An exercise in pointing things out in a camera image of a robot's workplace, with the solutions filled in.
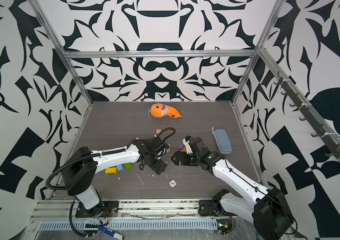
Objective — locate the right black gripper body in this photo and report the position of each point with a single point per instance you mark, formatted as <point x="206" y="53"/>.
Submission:
<point x="196" y="158"/>

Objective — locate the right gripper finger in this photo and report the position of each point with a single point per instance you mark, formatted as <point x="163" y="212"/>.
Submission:
<point x="185" y="142"/>
<point x="180" y="158"/>

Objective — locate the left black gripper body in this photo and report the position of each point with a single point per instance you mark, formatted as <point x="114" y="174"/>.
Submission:
<point x="154" y="156"/>

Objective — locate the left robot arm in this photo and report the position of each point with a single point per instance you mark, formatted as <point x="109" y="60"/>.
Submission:
<point x="76" y="175"/>

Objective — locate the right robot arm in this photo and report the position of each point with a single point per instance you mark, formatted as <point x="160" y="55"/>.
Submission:
<point x="267" y="209"/>

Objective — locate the green wood block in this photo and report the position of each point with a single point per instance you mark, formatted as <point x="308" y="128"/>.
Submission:
<point x="128" y="166"/>

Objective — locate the light blue wood block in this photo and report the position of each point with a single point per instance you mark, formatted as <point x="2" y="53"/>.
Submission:
<point x="119" y="167"/>

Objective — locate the yellow wood arch block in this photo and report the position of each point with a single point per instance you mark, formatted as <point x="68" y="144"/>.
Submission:
<point x="109" y="171"/>

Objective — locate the white gear shaped piece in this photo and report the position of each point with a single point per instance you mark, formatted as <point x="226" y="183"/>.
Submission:
<point x="172" y="183"/>

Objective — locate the grey blue pouch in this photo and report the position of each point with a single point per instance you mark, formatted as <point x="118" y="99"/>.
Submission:
<point x="222" y="141"/>

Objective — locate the orange plush fish toy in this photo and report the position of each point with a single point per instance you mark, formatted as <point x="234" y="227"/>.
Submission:
<point x="159" y="110"/>

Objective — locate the small green circuit board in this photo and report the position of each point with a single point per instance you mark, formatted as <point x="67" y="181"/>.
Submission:
<point x="224" y="226"/>

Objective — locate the blue white marker pen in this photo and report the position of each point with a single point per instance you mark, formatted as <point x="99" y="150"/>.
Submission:
<point x="111" y="233"/>

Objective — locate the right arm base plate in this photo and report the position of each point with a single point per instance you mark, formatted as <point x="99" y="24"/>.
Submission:
<point x="210" y="208"/>

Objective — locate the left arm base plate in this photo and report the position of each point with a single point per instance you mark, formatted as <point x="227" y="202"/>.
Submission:
<point x="103" y="210"/>

